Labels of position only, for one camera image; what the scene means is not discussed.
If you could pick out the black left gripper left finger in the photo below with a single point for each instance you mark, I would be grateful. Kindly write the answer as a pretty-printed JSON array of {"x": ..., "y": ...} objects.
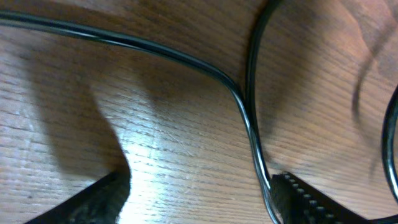
[{"x": 101, "y": 202}]

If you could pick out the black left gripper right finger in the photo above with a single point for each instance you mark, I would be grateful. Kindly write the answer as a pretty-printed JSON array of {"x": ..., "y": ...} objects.
[{"x": 299, "y": 202}]

